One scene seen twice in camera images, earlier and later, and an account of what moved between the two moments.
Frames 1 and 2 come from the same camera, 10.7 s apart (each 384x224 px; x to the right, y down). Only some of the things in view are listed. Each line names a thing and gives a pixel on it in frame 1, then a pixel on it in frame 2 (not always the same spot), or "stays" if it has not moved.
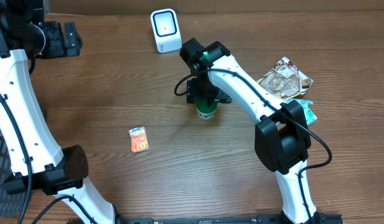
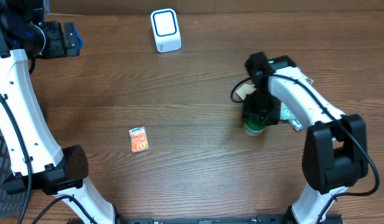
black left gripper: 60,48 stays
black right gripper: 195,93 to 274,116
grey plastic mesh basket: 5,206 stays
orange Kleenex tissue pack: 139,139 stays
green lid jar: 203,111 to 254,126
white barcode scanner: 166,30 stays
